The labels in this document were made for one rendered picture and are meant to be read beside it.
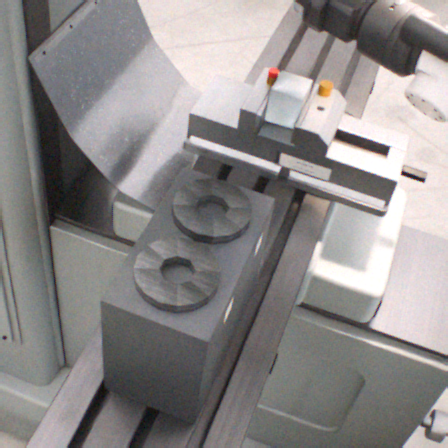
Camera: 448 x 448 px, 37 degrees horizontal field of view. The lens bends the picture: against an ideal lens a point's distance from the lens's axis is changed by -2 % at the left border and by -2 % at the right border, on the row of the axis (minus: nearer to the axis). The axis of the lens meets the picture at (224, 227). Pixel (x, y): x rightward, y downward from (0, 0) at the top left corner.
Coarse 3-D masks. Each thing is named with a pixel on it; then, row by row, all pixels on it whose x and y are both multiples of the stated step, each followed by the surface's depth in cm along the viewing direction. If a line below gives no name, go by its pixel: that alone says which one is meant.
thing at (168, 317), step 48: (192, 192) 77; (240, 192) 78; (144, 240) 74; (192, 240) 73; (240, 240) 75; (144, 288) 68; (192, 288) 68; (240, 288) 76; (144, 336) 69; (192, 336) 66; (144, 384) 77; (192, 384) 73
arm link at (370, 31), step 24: (312, 0) 87; (336, 0) 86; (360, 0) 86; (384, 0) 84; (408, 0) 84; (312, 24) 88; (336, 24) 87; (360, 24) 87; (384, 24) 83; (360, 48) 87
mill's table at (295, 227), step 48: (288, 48) 137; (336, 48) 138; (288, 192) 108; (288, 240) 101; (288, 288) 95; (96, 336) 86; (240, 336) 92; (96, 384) 82; (240, 384) 84; (48, 432) 77; (96, 432) 78; (144, 432) 81; (192, 432) 79; (240, 432) 80
